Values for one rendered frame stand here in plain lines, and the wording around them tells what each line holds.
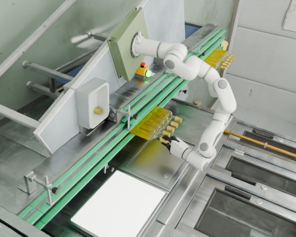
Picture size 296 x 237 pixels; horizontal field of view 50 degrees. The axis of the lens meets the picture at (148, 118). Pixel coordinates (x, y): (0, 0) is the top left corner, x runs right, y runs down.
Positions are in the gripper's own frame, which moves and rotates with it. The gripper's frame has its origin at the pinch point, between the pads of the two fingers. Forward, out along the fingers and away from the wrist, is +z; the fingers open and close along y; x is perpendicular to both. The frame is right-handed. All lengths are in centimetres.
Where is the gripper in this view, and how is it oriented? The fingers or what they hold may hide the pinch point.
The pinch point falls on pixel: (165, 140)
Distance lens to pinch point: 185.5
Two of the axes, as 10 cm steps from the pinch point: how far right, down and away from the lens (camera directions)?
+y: 0.6, -8.2, -5.8
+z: -7.2, -4.4, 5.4
